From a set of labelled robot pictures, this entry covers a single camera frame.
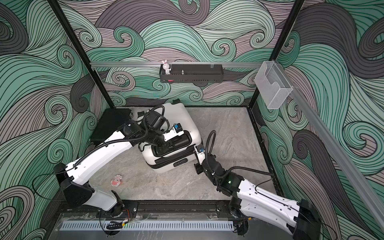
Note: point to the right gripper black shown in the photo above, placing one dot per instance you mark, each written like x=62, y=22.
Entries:
x=199, y=169

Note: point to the black flat case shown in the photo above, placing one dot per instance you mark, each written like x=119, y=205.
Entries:
x=111, y=121

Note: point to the aluminium wall rail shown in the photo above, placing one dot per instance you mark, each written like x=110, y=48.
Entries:
x=151, y=64
x=305, y=97

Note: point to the black wall shelf tray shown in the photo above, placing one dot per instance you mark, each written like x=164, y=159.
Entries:
x=195, y=73

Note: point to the pink cartoon figure toy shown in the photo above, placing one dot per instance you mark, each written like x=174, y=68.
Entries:
x=116, y=181

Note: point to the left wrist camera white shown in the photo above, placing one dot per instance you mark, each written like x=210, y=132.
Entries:
x=176, y=130

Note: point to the clear acrylic wall box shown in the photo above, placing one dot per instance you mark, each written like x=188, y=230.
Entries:
x=273, y=84

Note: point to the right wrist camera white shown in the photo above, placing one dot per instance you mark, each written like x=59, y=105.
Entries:
x=200, y=153

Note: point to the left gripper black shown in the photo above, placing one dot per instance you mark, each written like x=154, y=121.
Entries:
x=165, y=147

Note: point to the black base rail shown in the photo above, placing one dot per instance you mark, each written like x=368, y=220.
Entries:
x=133, y=209

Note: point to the aluminium wall rail right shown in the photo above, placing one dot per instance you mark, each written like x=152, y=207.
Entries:
x=305, y=97

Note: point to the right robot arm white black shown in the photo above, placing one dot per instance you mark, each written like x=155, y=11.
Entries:
x=299, y=219

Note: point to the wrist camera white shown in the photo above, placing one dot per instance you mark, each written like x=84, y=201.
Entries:
x=176, y=130
x=200, y=153

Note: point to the aluminium wall rail back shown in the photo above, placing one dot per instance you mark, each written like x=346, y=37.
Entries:
x=151, y=64

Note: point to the white hard-shell suitcase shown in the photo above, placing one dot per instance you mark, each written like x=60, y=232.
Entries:
x=174, y=138

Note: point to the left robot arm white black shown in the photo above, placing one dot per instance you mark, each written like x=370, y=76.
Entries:
x=73, y=178

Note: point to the white bunny figurine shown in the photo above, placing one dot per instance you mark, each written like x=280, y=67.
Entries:
x=166, y=67

